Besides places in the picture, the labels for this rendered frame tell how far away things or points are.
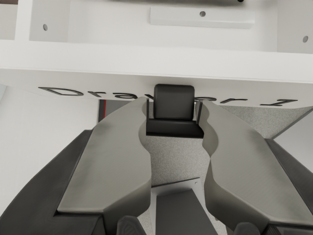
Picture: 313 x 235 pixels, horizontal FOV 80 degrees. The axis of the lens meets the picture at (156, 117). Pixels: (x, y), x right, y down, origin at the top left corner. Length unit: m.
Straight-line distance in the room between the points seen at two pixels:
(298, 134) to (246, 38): 1.04
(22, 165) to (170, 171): 0.82
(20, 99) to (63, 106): 0.06
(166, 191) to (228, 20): 0.94
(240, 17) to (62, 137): 0.27
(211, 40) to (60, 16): 0.16
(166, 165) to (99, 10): 0.90
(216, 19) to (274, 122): 1.03
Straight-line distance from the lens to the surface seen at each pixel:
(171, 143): 1.04
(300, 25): 0.23
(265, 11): 0.26
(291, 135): 1.22
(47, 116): 0.32
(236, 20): 0.23
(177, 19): 0.22
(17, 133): 0.35
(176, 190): 1.08
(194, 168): 1.08
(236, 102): 0.21
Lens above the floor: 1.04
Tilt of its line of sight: 87 degrees down
